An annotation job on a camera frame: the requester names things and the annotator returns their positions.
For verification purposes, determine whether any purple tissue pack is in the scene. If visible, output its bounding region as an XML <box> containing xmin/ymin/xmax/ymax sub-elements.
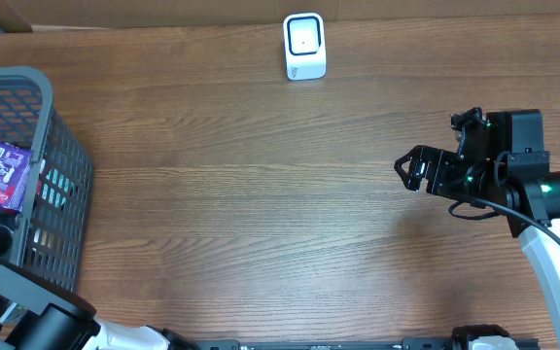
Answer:
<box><xmin>0</xmin><ymin>142</ymin><xmax>33</xmax><ymax>212</ymax></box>

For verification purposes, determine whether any teal wet wipes pack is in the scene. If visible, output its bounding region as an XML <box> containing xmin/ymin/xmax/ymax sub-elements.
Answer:
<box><xmin>37</xmin><ymin>168</ymin><xmax>75</xmax><ymax>211</ymax></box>

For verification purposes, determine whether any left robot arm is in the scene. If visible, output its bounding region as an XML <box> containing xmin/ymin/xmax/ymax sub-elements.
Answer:
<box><xmin>0</xmin><ymin>232</ymin><xmax>198</xmax><ymax>350</ymax></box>

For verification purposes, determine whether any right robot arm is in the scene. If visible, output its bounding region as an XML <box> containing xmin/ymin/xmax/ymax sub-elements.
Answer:
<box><xmin>394</xmin><ymin>107</ymin><xmax>560</xmax><ymax>346</ymax></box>

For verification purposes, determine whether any white barcode scanner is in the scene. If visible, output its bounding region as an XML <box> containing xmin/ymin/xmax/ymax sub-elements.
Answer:
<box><xmin>283</xmin><ymin>13</ymin><xmax>327</xmax><ymax>81</ymax></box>

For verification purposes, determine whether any grey plastic shopping basket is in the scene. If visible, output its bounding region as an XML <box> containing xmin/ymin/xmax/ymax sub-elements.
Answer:
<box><xmin>0</xmin><ymin>66</ymin><xmax>94</xmax><ymax>291</ymax></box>

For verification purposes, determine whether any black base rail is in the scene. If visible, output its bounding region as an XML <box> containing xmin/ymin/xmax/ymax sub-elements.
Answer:
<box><xmin>162</xmin><ymin>324</ymin><xmax>542</xmax><ymax>350</ymax></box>

